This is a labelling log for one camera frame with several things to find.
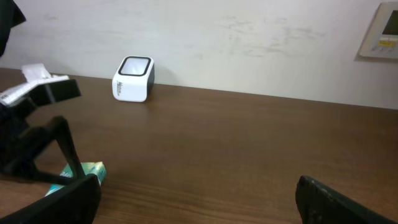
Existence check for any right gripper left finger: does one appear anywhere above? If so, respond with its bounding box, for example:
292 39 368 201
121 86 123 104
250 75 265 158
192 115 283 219
1 174 101 224

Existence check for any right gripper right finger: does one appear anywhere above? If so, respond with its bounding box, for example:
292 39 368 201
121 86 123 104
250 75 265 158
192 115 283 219
295 175 397 224

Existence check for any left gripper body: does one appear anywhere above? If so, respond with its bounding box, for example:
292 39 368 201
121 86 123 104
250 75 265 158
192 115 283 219
1 79 81 177

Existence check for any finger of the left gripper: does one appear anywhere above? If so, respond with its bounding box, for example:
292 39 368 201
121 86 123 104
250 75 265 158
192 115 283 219
53 116 85 179
30 170 76 185

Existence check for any small teal tissue pack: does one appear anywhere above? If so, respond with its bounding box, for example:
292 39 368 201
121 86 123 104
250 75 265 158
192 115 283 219
45 162 107 197

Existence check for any white barcode scanner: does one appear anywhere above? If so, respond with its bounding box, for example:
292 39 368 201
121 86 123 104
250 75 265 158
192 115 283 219
112 55 155 103

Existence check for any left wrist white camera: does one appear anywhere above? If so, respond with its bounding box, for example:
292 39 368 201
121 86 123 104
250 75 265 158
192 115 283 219
1 63 70 106

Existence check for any beige wall control panel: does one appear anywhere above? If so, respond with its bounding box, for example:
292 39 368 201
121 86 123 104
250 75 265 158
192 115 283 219
359 1 397 59

